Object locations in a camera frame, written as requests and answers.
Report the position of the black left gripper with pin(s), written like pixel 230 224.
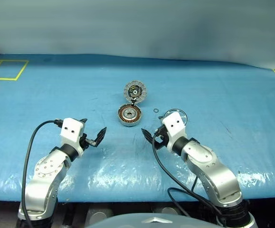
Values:
pixel 83 142

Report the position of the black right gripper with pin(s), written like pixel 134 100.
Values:
pixel 164 136

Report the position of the motor housing with copper windings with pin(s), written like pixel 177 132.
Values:
pixel 127 118

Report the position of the round silver motor rotor cover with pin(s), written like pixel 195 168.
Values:
pixel 140 91

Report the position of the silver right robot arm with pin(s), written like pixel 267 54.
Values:
pixel 213 171

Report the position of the blue plastic table cover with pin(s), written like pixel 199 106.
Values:
pixel 56 99

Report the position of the grey rounded shape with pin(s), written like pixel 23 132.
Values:
pixel 167 210
pixel 99 213

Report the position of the grey robot torso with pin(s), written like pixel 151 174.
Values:
pixel 137 221

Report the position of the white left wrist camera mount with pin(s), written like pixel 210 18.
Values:
pixel 72 128

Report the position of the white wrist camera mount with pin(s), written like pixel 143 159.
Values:
pixel 72 128
pixel 175 128

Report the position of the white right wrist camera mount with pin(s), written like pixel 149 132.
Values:
pixel 175 128

